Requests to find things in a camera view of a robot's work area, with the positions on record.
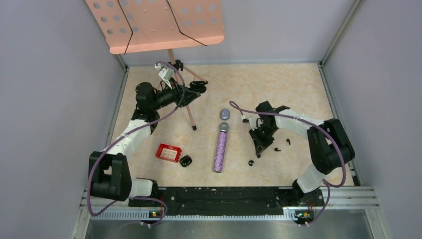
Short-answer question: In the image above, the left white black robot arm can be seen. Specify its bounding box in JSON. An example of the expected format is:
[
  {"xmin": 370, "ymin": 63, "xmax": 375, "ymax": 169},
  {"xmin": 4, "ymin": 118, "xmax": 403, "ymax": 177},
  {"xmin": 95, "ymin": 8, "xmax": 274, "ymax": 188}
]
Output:
[{"xmin": 89, "ymin": 79, "xmax": 207, "ymax": 206}]

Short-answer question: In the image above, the black earbud case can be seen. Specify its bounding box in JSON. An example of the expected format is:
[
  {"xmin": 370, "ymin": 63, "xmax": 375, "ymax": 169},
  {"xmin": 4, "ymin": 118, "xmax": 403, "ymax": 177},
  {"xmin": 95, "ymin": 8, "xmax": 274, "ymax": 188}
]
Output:
[
  {"xmin": 189, "ymin": 80, "xmax": 208, "ymax": 94},
  {"xmin": 179, "ymin": 155, "xmax": 192, "ymax": 167}
]

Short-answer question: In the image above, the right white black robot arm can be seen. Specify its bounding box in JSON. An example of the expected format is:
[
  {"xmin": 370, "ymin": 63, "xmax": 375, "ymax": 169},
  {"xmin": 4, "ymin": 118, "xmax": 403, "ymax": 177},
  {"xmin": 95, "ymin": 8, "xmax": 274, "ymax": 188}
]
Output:
[{"xmin": 242, "ymin": 101, "xmax": 355, "ymax": 205}]

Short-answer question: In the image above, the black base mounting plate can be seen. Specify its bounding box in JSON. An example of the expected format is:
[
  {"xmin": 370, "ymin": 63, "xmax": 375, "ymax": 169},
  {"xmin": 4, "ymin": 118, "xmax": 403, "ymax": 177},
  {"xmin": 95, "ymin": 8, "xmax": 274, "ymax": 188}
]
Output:
[{"xmin": 128, "ymin": 187, "xmax": 324, "ymax": 216}]

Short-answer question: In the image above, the purple glitter microphone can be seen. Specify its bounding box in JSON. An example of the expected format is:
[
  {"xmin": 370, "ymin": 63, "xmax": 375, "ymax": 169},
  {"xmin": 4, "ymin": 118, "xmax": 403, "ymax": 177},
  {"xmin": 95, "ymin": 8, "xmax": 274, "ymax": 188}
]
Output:
[{"xmin": 213, "ymin": 122, "xmax": 230, "ymax": 173}]

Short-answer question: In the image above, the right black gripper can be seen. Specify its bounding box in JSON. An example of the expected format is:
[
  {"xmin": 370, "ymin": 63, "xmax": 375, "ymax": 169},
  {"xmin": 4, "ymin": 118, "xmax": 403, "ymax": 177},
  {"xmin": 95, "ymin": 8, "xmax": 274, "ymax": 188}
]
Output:
[{"xmin": 249, "ymin": 123, "xmax": 278, "ymax": 155}]

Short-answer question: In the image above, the pink music stand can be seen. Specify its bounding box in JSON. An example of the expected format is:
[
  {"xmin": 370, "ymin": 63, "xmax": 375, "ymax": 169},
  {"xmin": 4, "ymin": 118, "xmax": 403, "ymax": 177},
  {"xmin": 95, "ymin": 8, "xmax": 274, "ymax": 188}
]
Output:
[{"xmin": 83, "ymin": 0, "xmax": 225, "ymax": 132}]

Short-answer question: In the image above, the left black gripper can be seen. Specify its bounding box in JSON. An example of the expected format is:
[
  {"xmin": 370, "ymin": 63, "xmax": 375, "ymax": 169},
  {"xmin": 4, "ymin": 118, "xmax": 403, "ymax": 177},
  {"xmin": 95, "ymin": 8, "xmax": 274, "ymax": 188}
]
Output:
[{"xmin": 151, "ymin": 77, "xmax": 200, "ymax": 111}]

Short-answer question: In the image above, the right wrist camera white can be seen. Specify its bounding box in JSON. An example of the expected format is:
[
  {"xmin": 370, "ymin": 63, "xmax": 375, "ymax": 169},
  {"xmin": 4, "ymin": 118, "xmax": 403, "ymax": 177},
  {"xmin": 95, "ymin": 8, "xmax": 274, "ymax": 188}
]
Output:
[{"xmin": 242, "ymin": 115, "xmax": 260, "ymax": 130}]

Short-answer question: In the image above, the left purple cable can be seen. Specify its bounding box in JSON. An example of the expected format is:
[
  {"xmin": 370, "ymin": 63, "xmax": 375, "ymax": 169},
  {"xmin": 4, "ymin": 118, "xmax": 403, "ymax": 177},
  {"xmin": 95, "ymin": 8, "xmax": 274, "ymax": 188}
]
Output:
[{"xmin": 87, "ymin": 61, "xmax": 186, "ymax": 228}]

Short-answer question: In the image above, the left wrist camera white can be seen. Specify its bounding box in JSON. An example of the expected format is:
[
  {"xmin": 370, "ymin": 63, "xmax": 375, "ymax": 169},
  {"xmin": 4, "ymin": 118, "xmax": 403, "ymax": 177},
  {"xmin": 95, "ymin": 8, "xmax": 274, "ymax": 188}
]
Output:
[{"xmin": 154, "ymin": 63, "xmax": 175, "ymax": 88}]

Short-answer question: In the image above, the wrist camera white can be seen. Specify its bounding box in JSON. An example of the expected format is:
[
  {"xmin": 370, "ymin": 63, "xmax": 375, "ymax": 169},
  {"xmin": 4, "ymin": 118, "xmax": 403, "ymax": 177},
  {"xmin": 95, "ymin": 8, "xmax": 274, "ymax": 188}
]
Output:
[
  {"xmin": 242, "ymin": 115, "xmax": 260, "ymax": 130},
  {"xmin": 154, "ymin": 63, "xmax": 175, "ymax": 88}
]

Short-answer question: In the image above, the purple earbud charging case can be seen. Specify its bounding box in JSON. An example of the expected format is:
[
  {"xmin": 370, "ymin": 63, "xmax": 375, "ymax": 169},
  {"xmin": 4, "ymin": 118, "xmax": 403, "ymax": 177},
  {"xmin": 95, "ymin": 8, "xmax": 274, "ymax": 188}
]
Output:
[{"xmin": 219, "ymin": 108, "xmax": 231, "ymax": 120}]

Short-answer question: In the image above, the red plastic box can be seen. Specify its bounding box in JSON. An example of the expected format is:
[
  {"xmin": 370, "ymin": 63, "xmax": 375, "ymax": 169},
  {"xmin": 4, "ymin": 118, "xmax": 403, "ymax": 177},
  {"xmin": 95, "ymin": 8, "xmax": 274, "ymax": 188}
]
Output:
[{"xmin": 156, "ymin": 143, "xmax": 182, "ymax": 163}]

